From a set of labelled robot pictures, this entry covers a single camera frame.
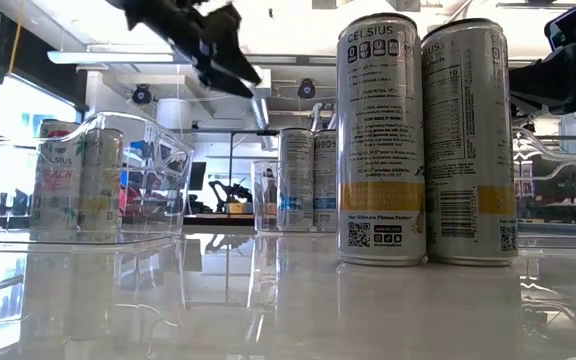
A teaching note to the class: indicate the black hanging camera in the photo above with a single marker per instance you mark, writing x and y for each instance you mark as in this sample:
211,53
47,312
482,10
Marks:
307,89
141,94
528,126

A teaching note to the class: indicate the white ceiling pipes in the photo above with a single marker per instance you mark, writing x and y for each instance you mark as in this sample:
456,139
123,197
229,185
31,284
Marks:
315,117

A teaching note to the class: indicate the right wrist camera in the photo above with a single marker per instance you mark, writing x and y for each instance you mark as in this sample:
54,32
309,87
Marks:
568,30

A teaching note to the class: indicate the yellow box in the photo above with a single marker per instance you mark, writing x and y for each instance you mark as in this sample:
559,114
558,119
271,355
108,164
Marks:
235,207

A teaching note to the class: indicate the white round column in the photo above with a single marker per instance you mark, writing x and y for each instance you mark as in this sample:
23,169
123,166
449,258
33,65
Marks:
173,112

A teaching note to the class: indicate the white Celsius can yellow band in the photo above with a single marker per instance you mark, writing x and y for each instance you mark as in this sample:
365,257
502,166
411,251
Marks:
473,150
100,180
380,150

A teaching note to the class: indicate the black background robot arm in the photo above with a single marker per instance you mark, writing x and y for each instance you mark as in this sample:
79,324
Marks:
220,195

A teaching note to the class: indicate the silver pipe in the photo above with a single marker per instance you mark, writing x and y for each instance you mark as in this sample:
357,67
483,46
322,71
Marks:
262,117

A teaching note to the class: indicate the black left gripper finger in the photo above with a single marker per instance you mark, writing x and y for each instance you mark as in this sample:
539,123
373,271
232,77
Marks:
225,82
225,40

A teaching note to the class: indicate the white Celsius can blue band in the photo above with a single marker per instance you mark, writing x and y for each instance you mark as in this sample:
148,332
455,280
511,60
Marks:
295,180
325,180

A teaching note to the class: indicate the clear plastic bin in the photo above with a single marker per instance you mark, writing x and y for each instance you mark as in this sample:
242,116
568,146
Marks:
558,165
263,200
168,150

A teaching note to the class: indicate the black computer monitor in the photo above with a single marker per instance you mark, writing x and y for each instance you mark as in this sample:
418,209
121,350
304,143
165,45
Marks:
198,175

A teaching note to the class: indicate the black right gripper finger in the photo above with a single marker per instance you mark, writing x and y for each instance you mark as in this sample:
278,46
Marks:
522,105
543,82

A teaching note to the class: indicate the white ceiling box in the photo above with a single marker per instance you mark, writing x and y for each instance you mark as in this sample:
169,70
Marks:
266,75

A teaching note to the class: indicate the long ceiling light strip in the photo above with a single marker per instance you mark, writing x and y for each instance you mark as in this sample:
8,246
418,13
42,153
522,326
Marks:
118,57

